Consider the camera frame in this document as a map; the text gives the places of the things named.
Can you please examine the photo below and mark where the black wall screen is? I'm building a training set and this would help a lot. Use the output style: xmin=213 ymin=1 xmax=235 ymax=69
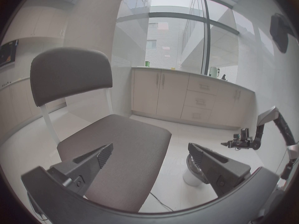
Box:
xmin=0 ymin=39 xmax=19 ymax=68

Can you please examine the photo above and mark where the beige cabinet with drawers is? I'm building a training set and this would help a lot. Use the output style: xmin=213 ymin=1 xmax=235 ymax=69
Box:
xmin=131 ymin=67 xmax=256 ymax=129

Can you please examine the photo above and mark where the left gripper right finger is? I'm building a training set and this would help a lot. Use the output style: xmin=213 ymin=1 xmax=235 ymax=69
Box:
xmin=188 ymin=142 xmax=251 ymax=197

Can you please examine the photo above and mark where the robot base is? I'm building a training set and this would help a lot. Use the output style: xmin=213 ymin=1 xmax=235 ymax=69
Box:
xmin=278 ymin=144 xmax=299 ymax=188

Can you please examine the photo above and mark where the window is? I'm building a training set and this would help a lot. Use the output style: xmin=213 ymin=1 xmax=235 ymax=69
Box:
xmin=112 ymin=0 xmax=277 ymax=84

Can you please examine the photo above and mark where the white trash bin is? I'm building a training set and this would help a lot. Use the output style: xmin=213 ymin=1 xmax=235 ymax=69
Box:
xmin=183 ymin=155 xmax=211 ymax=187

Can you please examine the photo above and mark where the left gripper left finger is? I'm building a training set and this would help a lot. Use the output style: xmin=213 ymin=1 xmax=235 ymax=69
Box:
xmin=48 ymin=142 xmax=114 ymax=195

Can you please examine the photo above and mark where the pale green kettle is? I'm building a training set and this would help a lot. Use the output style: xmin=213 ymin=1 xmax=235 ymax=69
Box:
xmin=209 ymin=66 xmax=221 ymax=78

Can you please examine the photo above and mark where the grey chair with white frame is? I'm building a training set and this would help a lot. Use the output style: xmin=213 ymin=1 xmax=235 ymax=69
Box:
xmin=30 ymin=47 xmax=172 ymax=213

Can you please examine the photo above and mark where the beige wall cabinet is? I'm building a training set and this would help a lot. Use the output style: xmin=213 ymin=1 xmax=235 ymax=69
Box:
xmin=13 ymin=6 xmax=68 ymax=40

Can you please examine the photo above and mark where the beige low cabinet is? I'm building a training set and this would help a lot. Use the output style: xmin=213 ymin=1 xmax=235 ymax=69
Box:
xmin=0 ymin=77 xmax=67 ymax=135

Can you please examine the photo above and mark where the black cable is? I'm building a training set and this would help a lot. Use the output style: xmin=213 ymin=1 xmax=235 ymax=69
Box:
xmin=150 ymin=191 xmax=174 ymax=212

